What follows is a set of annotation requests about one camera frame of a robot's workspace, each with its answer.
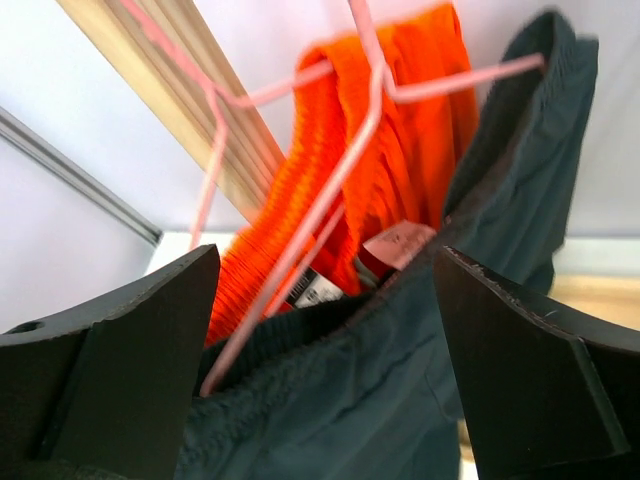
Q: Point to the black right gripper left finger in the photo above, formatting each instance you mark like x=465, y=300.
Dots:
x=107, y=383

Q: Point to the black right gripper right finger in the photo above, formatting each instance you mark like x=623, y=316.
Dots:
x=548, y=392

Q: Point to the pink hanger of grey shorts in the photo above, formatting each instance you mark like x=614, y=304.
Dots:
x=381, y=82

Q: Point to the dark grey shorts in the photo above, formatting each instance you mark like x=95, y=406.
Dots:
x=363, y=387

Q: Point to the orange shorts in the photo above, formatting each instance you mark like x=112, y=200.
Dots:
x=403, y=174

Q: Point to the pink hanger of orange shorts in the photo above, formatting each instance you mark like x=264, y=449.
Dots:
x=244, y=153

